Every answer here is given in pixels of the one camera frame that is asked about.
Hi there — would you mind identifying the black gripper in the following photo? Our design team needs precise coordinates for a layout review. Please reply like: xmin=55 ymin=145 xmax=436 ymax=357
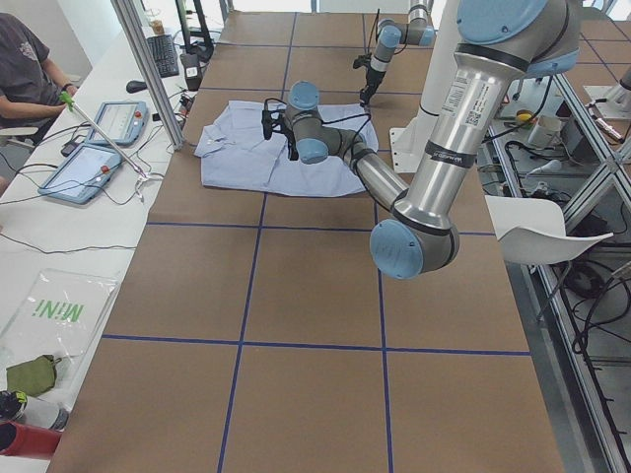
xmin=287 ymin=138 xmax=299 ymax=161
xmin=359 ymin=68 xmax=385 ymax=107

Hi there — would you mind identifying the light blue button shirt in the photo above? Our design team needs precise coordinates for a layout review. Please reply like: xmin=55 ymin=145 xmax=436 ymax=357
xmin=194 ymin=101 xmax=364 ymax=197

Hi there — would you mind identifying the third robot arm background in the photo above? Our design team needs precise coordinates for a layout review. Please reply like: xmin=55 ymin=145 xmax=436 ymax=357
xmin=584 ymin=69 xmax=630 ymax=120

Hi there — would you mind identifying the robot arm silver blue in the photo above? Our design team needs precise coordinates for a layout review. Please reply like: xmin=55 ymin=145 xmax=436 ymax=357
xmin=353 ymin=0 xmax=436 ymax=106
xmin=279 ymin=1 xmax=581 ymax=279

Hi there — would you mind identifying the black keyboard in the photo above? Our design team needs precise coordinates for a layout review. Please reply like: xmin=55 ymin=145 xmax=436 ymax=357
xmin=146 ymin=34 xmax=179 ymax=78

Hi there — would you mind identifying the far blue teach pendant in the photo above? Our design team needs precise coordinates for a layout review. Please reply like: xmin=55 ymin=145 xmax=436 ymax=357
xmin=95 ymin=101 xmax=148 ymax=147

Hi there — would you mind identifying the blue teach pendant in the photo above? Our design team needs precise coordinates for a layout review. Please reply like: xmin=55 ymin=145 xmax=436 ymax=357
xmin=95 ymin=101 xmax=148 ymax=147
xmin=37 ymin=144 xmax=122 ymax=205

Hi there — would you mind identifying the black computer mouse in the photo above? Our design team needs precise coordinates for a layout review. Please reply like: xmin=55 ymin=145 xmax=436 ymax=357
xmin=125 ymin=80 xmax=147 ymax=94

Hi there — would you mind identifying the white curved plastic cover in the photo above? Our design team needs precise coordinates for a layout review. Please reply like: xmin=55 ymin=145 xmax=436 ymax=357
xmin=485 ymin=195 xmax=613 ymax=265

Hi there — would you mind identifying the near blue teach pendant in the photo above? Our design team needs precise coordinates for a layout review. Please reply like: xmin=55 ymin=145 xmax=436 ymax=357
xmin=37 ymin=144 xmax=122 ymax=205

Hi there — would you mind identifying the small black phone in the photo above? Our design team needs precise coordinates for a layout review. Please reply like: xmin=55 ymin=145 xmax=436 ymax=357
xmin=60 ymin=141 xmax=82 ymax=157

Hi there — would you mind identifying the long metal rod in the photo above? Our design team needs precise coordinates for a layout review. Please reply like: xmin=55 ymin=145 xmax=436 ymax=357
xmin=60 ymin=92 xmax=149 ymax=182

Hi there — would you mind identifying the seated person grey shirt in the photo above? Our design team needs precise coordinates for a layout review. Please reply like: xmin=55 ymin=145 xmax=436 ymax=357
xmin=1 ymin=13 xmax=78 ymax=142

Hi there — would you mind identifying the clear bag green lettering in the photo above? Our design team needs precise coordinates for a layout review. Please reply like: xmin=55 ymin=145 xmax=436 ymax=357
xmin=1 ymin=268 xmax=119 ymax=366

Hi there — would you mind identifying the green fabric pouch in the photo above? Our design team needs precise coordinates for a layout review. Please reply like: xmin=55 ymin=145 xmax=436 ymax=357
xmin=6 ymin=355 xmax=61 ymax=396

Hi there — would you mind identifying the red bottle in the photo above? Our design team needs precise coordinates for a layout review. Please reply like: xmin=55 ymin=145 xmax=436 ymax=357
xmin=1 ymin=422 xmax=62 ymax=460

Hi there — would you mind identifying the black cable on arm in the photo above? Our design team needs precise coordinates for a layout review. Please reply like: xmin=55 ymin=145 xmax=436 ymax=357
xmin=364 ymin=8 xmax=382 ymax=58
xmin=319 ymin=111 xmax=374 ymax=164

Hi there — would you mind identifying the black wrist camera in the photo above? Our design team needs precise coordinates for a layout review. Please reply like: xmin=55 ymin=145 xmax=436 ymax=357
xmin=261 ymin=98 xmax=286 ymax=141
xmin=352 ymin=54 xmax=371 ymax=69

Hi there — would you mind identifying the white mast base plate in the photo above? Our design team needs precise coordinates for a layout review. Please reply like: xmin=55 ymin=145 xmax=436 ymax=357
xmin=388 ymin=111 xmax=465 ymax=175

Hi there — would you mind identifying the white camera mast pillar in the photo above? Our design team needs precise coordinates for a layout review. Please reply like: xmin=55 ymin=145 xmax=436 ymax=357
xmin=419 ymin=0 xmax=460 ymax=118

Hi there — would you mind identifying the aluminium frame post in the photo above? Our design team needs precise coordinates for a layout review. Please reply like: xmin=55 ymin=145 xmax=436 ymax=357
xmin=110 ymin=0 xmax=184 ymax=151

